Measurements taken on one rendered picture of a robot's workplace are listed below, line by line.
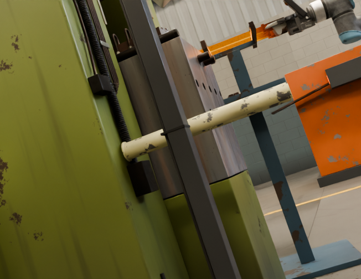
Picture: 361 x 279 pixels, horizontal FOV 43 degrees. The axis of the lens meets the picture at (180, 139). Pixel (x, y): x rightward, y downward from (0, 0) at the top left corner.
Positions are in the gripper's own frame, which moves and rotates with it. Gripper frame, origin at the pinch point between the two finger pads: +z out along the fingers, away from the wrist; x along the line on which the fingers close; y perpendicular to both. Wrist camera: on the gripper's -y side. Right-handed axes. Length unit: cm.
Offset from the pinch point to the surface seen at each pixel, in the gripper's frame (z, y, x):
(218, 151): 29, 34, -78
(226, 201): 32, 48, -80
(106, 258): 61, 46, -107
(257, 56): -9, -9, 720
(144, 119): 48, 18, -74
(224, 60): 55, -26, 732
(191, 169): 30, 29, -122
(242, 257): 33, 64, -83
